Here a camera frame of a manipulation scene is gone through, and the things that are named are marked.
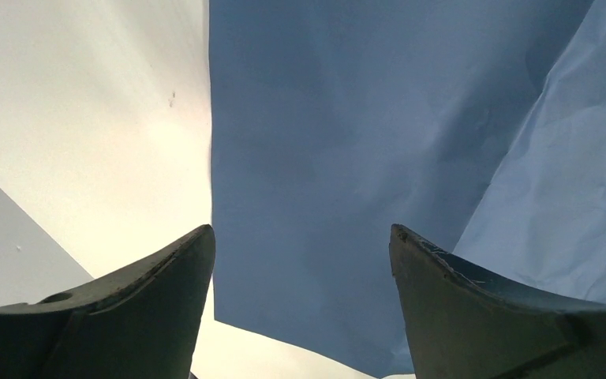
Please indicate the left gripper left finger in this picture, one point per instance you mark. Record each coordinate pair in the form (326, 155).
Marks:
(140, 321)

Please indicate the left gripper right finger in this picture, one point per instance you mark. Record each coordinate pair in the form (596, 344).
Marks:
(464, 321)

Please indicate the blue wrapping paper sheet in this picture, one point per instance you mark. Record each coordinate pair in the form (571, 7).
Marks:
(478, 125)

